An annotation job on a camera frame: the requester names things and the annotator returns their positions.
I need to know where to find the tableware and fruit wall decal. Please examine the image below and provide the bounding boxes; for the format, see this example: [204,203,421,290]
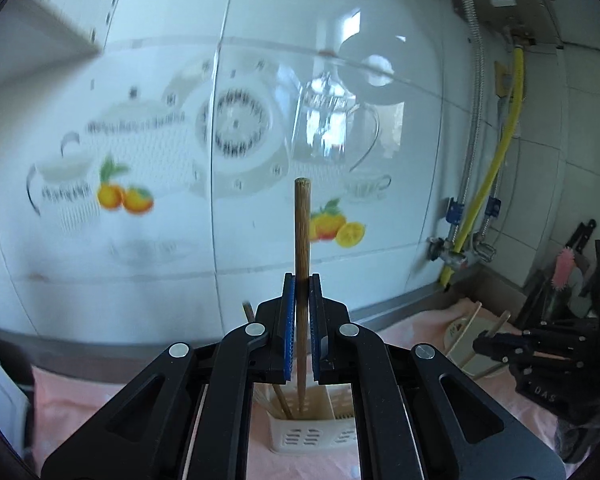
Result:
[25,57,397,267]

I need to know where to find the dark tool holder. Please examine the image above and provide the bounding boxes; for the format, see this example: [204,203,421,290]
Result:
[517,219,598,328]

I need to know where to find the single wooden chopstick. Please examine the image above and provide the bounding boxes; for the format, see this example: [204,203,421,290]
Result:
[293,177,312,418]

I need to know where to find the small white printed dish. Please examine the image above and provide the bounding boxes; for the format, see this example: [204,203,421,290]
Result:
[445,300,511,381]

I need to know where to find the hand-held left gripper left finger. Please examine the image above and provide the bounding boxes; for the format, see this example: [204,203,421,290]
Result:
[40,273,298,480]

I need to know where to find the pink towel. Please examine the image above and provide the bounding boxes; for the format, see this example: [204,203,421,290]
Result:
[30,297,581,480]

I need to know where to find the pink brush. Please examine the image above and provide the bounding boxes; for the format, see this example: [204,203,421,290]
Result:
[554,246,577,287]

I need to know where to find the cream utensil holder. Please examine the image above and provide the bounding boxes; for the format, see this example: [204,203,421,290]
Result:
[267,382,361,456]

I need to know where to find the yellow gas hose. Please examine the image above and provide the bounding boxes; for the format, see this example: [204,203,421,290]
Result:
[439,44,527,292]

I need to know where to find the short braided metal hose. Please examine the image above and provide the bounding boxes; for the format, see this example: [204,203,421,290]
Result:
[480,195,502,243]

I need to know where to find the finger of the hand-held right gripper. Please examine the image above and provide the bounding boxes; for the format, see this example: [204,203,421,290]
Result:
[472,322,600,367]

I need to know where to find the metal pipe valves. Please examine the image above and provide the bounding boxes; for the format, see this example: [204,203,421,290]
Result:
[426,236,497,265]

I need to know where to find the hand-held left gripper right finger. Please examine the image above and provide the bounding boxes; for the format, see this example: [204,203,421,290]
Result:
[307,273,566,480]

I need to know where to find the white countertop appliance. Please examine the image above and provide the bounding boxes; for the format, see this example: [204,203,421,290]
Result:
[0,320,33,466]

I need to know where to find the white wall cabinet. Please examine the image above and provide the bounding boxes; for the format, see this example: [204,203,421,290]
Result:
[0,0,148,102]

